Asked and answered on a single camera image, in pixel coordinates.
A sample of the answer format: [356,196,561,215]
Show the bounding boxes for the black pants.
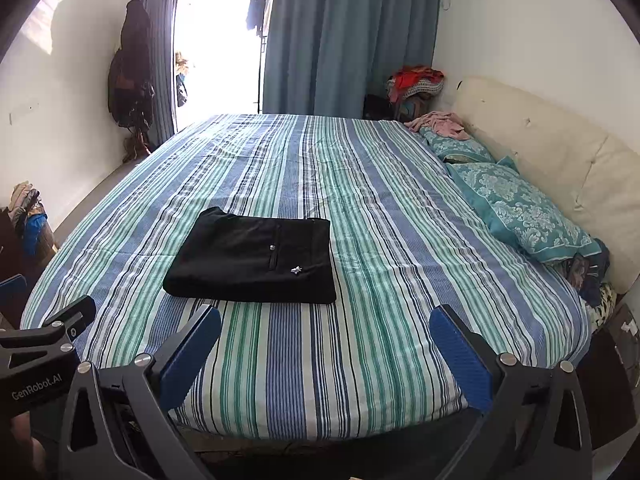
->
[163,207,336,304]

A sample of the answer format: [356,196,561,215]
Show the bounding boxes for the operator left hand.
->
[11,412,47,479]

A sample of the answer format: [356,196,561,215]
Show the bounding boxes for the brown wooden dresser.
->
[0,207,60,331]

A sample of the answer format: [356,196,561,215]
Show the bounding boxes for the clothes pile on dresser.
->
[6,181,52,258]

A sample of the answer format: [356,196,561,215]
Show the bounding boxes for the teal floral pillow near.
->
[447,156,601,264]

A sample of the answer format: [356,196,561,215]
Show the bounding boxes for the teal floral pillow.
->
[420,127,496,164]
[447,156,601,264]

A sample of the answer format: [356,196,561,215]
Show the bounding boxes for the dark coats on rack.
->
[107,0,155,131]

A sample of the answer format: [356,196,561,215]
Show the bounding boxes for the striped bed cover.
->
[21,115,591,441]

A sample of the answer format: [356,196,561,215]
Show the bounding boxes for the cream padded headboard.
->
[452,77,640,294]

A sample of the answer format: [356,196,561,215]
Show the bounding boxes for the teal floral pillow far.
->
[420,127,496,164]

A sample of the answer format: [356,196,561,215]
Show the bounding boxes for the pink garment on bed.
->
[405,110,470,141]

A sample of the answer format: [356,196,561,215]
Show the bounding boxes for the blue curtain left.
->
[142,0,177,148]

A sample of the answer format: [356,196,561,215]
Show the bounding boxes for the blue curtain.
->
[142,0,177,148]
[262,0,439,118]

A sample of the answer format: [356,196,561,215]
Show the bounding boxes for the red clothes pile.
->
[386,65,446,103]

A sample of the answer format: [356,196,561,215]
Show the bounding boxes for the blue curtain right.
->
[262,0,439,118]

